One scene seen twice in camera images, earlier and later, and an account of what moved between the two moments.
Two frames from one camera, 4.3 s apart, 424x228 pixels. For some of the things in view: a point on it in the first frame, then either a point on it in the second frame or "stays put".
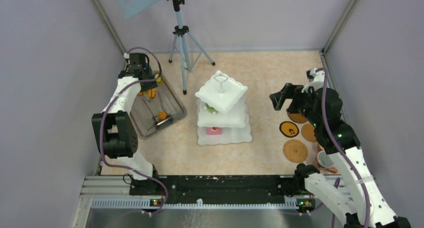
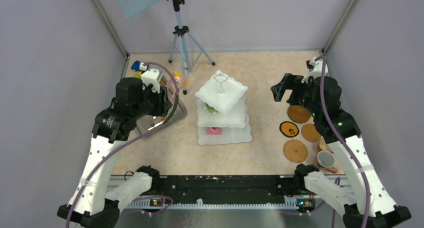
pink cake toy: (214, 131) stays put
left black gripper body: (149, 84) to (155, 102)
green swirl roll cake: (210, 108) stays put
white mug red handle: (323, 160) stays put
